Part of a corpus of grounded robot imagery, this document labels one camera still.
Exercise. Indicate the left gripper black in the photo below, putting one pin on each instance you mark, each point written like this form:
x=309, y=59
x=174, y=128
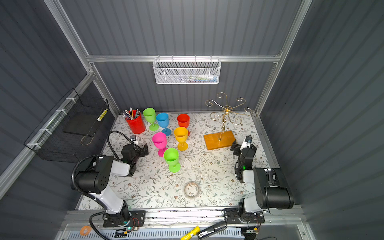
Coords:
x=141, y=153

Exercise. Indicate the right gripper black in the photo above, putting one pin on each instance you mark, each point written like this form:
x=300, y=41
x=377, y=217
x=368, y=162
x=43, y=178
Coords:
x=237, y=147

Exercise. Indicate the pink wine glass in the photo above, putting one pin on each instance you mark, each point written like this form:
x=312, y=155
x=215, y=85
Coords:
x=160, y=142

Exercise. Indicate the gold rack with orange base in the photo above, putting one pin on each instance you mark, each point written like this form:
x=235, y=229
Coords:
x=225, y=138

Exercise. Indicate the green wine glass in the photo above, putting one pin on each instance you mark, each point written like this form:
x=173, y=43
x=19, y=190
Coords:
x=150, y=116
x=171, y=157

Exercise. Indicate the blue wine glass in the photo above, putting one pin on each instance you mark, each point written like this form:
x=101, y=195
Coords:
x=163, y=121

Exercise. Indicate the yellow wine glass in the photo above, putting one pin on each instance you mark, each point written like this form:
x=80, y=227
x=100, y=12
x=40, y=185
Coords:
x=181, y=135

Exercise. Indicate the red wine glass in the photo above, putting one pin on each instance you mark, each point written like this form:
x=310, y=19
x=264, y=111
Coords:
x=184, y=121

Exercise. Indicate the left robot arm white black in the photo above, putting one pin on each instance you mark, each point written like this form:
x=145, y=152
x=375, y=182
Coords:
x=90, y=177

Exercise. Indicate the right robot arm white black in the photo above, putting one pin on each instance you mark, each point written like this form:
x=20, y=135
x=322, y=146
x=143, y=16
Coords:
x=271, y=187

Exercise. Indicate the red pencil cup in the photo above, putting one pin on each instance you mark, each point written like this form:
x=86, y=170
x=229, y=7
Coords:
x=134, y=119

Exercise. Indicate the floral table mat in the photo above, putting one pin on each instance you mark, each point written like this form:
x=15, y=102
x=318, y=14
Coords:
x=154, y=186

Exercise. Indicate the clear tape roll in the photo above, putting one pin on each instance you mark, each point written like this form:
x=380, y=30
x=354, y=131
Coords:
x=191, y=190

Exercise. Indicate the black handheld device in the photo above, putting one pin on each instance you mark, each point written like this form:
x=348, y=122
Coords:
x=203, y=234

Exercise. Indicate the yellow marker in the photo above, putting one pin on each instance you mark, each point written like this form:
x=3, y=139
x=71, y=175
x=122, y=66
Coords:
x=190, y=234

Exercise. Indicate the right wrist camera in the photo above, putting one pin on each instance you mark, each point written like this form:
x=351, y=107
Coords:
x=247, y=141

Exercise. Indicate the black wire basket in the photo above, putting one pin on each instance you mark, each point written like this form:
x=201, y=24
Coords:
x=77, y=129

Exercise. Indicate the white wire mesh basket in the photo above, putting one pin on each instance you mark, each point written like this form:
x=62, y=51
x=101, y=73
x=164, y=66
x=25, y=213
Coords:
x=193, y=72

